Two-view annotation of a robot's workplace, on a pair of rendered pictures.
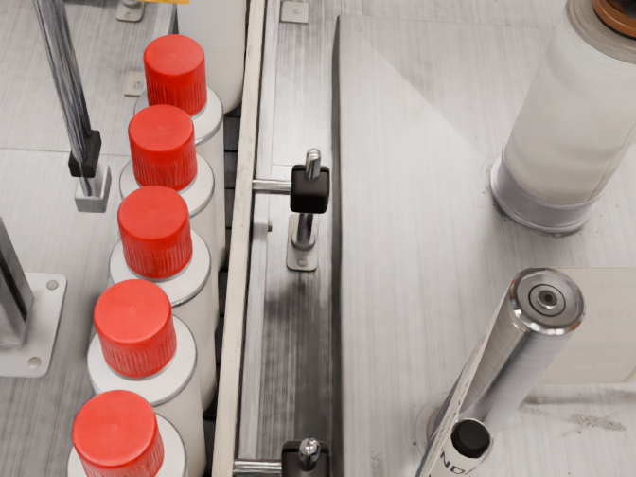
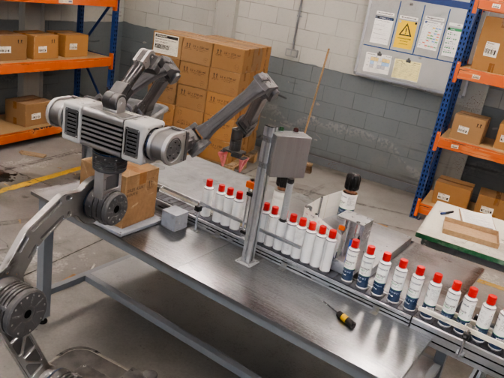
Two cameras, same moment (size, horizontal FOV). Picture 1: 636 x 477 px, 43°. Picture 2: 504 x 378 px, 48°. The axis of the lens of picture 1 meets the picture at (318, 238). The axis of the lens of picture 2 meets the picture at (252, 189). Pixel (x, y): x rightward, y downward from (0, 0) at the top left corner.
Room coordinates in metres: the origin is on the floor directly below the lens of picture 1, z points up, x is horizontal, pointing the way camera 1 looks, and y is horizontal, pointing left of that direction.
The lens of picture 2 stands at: (-1.19, 2.11, 2.07)
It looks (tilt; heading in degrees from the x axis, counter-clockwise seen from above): 20 degrees down; 309
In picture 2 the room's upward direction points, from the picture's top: 10 degrees clockwise
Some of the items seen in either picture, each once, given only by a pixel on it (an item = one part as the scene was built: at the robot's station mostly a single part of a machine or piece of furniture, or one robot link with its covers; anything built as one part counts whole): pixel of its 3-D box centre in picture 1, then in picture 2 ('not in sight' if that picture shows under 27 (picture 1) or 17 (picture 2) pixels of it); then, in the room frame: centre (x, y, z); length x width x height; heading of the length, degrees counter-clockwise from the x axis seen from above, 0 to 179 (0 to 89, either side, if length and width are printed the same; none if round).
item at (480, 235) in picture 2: not in sight; (470, 232); (-0.23, -1.35, 0.82); 0.34 x 0.24 x 0.03; 20
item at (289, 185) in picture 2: not in sight; (286, 199); (0.15, 0.17, 1.18); 0.04 x 0.04 x 0.21
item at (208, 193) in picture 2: not in sight; (207, 197); (0.67, 0.13, 0.98); 0.05 x 0.05 x 0.20
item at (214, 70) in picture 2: not in sight; (206, 100); (3.35, -2.46, 0.70); 1.20 x 0.82 x 1.39; 20
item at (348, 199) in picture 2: not in sight; (349, 197); (0.22, -0.52, 1.04); 0.09 x 0.09 x 0.29
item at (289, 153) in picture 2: not in sight; (286, 154); (0.21, 0.16, 1.38); 0.17 x 0.10 x 0.19; 62
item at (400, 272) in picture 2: not in sight; (398, 280); (-0.39, 0.01, 0.98); 0.05 x 0.05 x 0.20
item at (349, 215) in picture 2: not in sight; (355, 217); (-0.09, -0.06, 1.14); 0.14 x 0.11 x 0.01; 7
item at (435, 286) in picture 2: not in sight; (432, 295); (-0.53, -0.01, 0.98); 0.05 x 0.05 x 0.20
